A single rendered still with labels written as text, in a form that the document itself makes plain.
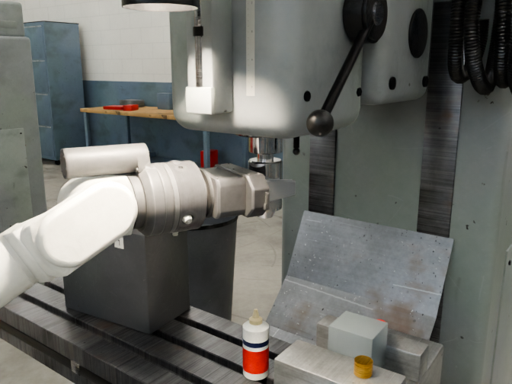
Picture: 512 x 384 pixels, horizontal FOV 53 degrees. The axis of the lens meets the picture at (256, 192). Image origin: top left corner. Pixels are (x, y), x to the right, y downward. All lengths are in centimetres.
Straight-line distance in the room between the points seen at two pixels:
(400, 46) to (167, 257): 53
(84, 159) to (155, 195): 9
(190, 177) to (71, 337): 47
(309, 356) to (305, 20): 40
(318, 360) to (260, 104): 32
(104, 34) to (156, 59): 111
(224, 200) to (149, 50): 657
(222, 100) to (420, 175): 51
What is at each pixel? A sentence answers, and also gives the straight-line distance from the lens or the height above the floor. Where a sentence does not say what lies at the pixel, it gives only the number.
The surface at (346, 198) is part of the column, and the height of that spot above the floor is 113.
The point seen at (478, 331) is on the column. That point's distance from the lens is 106.
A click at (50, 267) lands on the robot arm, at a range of 57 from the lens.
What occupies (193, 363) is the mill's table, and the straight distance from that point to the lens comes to 88.
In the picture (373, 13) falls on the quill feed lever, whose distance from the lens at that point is 66.
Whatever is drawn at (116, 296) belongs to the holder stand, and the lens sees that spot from 99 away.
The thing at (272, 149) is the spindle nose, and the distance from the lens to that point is 68.
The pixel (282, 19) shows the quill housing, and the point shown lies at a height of 144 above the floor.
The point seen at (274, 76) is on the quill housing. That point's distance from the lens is 57.
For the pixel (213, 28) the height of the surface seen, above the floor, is 143.
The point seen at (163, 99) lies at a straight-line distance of 653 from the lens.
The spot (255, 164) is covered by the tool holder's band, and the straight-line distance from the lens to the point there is 68.
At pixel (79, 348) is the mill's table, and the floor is 93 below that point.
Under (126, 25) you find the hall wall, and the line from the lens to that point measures 753.
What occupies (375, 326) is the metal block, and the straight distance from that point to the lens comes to 69.
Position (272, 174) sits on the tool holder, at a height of 125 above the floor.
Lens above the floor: 139
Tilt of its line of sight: 14 degrees down
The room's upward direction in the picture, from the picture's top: straight up
